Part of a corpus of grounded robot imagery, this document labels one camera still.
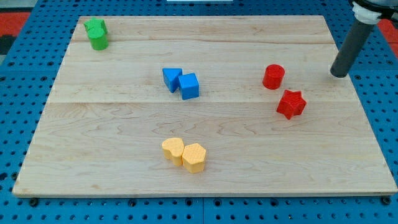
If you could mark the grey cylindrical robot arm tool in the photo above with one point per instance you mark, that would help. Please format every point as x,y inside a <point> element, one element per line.
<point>350,49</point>

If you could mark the light wooden board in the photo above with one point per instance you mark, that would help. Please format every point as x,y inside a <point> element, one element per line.
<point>109,111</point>

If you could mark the blue cube block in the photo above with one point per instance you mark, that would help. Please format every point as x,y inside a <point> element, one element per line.
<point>189,86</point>

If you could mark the yellow heart block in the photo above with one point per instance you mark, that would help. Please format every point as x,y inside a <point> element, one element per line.
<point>173,149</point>

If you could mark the yellow hexagon block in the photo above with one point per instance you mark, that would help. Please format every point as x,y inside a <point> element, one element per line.
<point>193,158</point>

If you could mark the blue triangle block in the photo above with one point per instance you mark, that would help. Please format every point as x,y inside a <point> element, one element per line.
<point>171,78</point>

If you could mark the red cylinder block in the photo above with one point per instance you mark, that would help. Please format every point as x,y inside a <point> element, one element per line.
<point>273,76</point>

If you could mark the red star block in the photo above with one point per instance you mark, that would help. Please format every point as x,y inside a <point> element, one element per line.
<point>291,104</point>

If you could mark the green cylinder block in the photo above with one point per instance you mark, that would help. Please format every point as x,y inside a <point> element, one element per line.
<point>97,38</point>

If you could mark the green star block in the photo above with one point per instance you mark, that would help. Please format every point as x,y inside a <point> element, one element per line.
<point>95,23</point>

